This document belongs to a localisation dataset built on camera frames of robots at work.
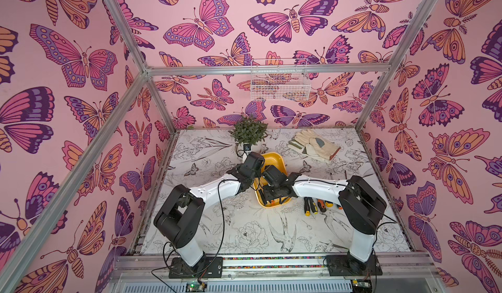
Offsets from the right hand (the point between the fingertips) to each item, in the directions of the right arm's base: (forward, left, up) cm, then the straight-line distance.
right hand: (263, 195), depth 91 cm
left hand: (+12, +4, +9) cm, 15 cm away
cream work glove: (+30, -35, -1) cm, 46 cm away
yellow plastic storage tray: (+15, -5, +8) cm, 18 cm away
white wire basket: (+46, -7, +32) cm, 56 cm away
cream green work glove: (+28, -24, -1) cm, 37 cm away
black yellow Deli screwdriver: (-5, -19, -1) cm, 20 cm away
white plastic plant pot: (+7, +8, +23) cm, 25 cm away
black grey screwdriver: (-3, -3, 0) cm, 4 cm away
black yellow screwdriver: (-5, -22, 0) cm, 23 cm away
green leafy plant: (+24, +7, +18) cm, 31 cm away
